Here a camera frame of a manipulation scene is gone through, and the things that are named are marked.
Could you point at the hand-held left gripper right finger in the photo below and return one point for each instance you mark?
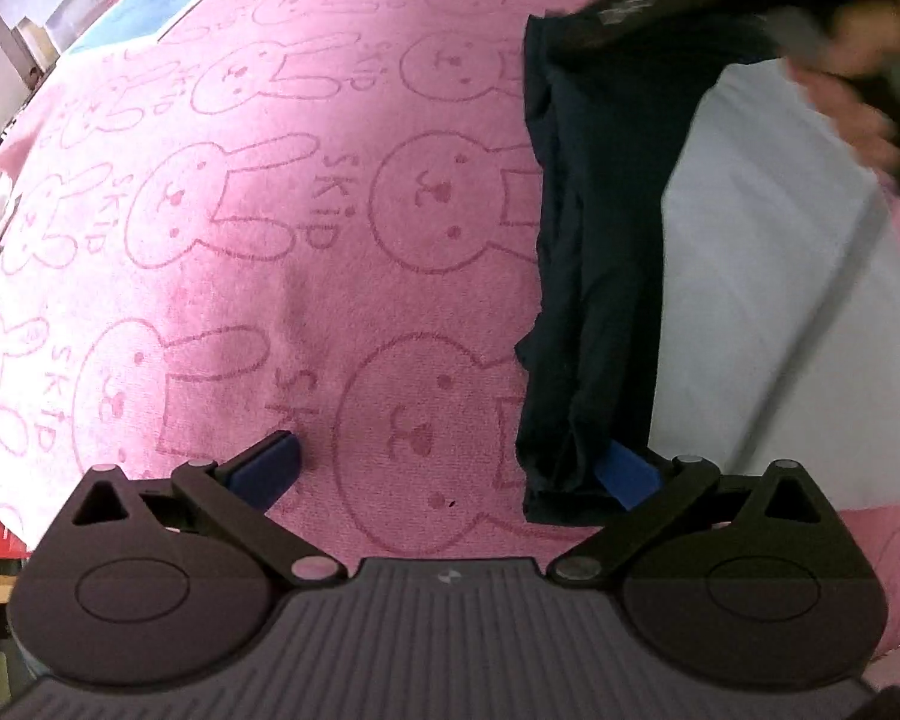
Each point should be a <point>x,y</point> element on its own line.
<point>630,476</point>

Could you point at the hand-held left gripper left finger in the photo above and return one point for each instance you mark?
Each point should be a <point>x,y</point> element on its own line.
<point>266,469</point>

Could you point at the navy and white polo shirt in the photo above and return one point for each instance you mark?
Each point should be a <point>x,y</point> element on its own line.
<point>757,277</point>

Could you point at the person's right hand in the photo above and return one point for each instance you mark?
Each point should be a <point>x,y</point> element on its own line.
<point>870,30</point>

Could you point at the pink bunny print blanket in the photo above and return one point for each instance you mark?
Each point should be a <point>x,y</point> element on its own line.
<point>270,240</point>

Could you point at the blue paper sheet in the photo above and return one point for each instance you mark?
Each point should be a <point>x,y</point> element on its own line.
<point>157,4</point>

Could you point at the white paper sheets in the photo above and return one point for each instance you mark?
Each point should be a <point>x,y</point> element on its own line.
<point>22,0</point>

